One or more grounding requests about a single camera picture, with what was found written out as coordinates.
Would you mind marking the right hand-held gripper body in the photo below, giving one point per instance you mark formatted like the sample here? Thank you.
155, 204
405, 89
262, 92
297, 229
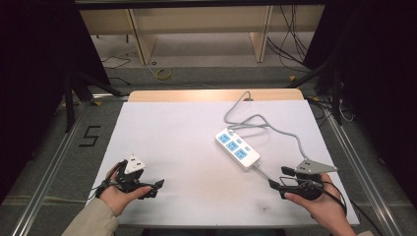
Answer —
313, 167

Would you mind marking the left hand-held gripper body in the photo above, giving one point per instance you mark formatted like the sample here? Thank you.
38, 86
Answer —
133, 165

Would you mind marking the white power strip blue sockets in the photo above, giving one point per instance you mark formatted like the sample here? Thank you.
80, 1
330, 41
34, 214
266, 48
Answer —
236, 148

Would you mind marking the person's left hand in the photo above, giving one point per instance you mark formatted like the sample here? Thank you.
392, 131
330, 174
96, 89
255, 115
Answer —
114, 199

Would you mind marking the person's right hand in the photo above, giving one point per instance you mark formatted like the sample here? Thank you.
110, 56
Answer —
327, 206

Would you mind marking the white table cover sheet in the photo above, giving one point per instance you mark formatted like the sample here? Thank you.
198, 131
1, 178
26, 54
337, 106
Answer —
183, 157

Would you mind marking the black metal stand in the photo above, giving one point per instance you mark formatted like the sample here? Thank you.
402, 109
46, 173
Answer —
70, 98
327, 78

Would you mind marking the black curtain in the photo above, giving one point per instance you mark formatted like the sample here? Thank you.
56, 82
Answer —
36, 82
380, 82

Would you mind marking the aluminium floor rail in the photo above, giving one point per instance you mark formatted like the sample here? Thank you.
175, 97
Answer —
49, 170
364, 173

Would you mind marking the light wooden desk frame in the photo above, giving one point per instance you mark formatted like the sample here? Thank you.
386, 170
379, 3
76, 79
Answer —
203, 19

